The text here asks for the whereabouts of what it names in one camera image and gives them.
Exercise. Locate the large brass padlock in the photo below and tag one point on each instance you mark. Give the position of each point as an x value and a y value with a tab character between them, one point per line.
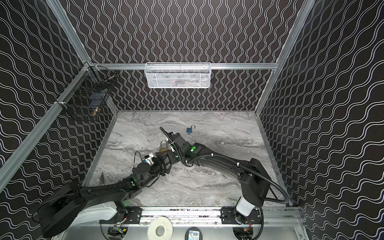
163	147

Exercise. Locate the white tape roll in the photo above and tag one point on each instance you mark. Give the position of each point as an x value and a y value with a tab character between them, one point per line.
160	228

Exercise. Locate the black wire mesh basket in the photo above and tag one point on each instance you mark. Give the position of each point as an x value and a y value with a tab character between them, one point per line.
90	99

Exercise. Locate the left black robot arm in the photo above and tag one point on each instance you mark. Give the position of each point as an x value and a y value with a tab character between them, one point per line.
57	213

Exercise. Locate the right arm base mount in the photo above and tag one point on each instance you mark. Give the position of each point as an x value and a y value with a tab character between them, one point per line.
230	216

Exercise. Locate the black round labelled puck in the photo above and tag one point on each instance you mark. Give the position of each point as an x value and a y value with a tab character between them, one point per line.
193	233

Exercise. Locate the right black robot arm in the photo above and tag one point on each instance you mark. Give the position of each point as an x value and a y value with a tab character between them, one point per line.
255	181

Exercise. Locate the small blue padlock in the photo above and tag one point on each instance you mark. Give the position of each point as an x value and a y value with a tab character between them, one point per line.
189	130

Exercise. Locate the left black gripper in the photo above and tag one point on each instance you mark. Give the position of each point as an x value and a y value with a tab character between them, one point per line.
163	162

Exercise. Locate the scissors with pale handles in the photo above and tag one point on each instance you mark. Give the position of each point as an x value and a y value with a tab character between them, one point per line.
102	179

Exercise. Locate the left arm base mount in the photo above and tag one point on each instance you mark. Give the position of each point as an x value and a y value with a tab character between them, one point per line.
130	215

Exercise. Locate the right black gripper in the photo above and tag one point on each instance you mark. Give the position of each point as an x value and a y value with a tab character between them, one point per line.
175	142

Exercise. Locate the white wire mesh basket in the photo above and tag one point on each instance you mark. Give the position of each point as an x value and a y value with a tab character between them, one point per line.
179	75

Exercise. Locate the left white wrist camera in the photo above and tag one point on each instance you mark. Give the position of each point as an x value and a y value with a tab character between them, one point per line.
148	159

